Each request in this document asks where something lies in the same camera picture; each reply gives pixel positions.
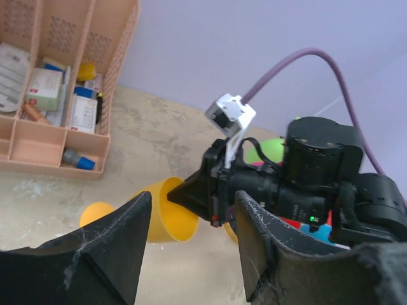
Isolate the peach desk organizer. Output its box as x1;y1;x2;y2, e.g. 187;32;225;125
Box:
1;1;140;180

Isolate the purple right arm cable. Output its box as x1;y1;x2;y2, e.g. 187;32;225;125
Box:
242;47;385;175

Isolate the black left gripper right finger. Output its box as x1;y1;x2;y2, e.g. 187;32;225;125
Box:
235;191;406;304

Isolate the blue wine glass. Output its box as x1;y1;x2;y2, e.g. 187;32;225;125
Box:
300;224;333;245

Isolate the yellow small object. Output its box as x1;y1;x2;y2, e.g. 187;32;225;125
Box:
76;63;97;82

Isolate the red wine glass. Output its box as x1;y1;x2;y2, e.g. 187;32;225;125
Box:
282;212;331;230

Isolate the grey blue cap bottle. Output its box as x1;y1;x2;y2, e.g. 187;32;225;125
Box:
62;148;95;171

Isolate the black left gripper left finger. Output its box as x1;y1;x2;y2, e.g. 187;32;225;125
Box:
1;192;152;304

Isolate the white medicine box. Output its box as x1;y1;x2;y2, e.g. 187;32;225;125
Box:
24;67;63;111

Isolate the yellow wine glass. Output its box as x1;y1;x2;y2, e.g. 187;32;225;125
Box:
79;177;238;243

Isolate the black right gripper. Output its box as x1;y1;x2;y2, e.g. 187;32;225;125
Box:
167;138;280;227

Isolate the green wine glass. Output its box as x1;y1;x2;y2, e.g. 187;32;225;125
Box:
245;138;284;164

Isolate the white blister pack box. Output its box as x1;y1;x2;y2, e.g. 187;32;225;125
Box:
69;94;97;133

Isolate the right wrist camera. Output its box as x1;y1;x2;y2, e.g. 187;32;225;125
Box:
205;93;256;169

